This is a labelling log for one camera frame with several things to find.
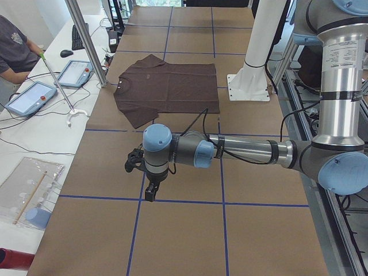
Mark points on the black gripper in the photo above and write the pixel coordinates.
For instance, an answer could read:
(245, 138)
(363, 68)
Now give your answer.
(155, 178)

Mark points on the dark brown t-shirt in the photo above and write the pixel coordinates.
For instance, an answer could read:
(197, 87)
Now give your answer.
(152, 86)

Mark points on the white plastic hook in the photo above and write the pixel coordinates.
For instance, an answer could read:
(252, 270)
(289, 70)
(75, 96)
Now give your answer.
(74, 112)

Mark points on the blue plastic cap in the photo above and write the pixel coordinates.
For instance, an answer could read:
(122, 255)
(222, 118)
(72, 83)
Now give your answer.
(38, 217)

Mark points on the clear plastic sheet tray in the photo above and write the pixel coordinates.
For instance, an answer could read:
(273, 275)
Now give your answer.
(19, 184)

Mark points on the wooden stick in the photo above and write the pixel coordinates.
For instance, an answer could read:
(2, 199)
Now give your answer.
(15, 221)

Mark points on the far blue teach pendant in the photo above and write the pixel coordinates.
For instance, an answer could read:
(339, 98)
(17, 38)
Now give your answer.
(75, 74)

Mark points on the blue teach pendant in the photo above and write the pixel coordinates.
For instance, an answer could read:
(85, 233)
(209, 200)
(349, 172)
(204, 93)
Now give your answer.
(31, 99)
(75, 74)

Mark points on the near blue teach pendant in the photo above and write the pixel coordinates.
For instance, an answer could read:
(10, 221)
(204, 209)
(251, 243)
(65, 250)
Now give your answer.
(31, 99)

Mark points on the red cylinder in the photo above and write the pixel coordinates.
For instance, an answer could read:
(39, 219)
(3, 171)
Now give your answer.
(16, 260)

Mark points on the black power adapter box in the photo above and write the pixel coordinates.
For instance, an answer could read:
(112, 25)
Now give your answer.
(113, 40)

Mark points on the black computer mouse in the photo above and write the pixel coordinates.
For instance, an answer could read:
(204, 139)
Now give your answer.
(66, 53)

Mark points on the black keyboard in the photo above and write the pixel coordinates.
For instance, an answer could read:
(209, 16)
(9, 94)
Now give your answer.
(76, 39)

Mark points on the metal reacher stick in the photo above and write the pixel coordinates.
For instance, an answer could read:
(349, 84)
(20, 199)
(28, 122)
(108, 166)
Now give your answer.
(41, 54)

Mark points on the person in grey shirt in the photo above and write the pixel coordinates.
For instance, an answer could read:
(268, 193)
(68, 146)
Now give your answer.
(19, 54)

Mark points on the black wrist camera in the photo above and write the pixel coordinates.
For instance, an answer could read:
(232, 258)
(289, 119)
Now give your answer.
(134, 160)

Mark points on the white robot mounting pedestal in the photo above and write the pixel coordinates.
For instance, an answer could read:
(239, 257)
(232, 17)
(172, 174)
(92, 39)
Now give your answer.
(250, 83)

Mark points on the aluminium frame post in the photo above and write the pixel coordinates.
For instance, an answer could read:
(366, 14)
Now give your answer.
(79, 22)

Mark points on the aluminium side frame rail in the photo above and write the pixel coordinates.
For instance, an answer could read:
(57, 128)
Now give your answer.
(334, 158)

